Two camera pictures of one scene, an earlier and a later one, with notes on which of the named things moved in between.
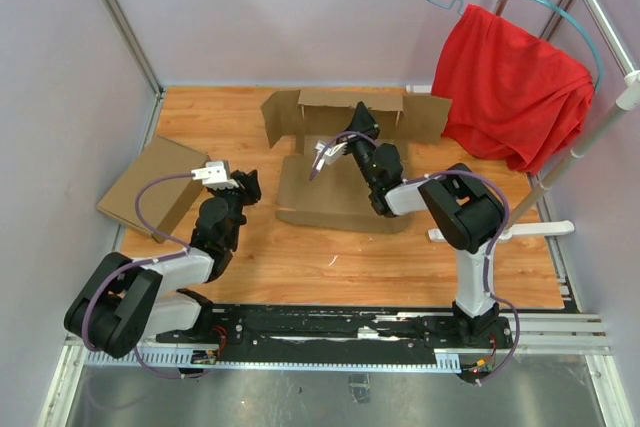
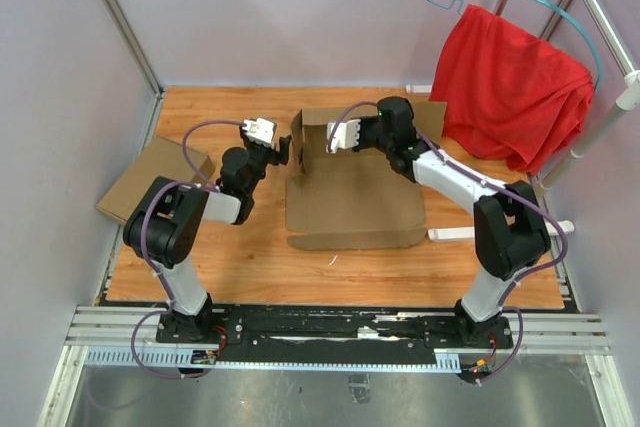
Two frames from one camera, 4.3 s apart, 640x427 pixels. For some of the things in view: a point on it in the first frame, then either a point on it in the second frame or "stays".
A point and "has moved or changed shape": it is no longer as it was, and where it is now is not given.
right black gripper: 362,121 -> 364,122
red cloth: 509,92 stays
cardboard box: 337,199 has moved or changed shape
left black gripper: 249,180 -> 284,149
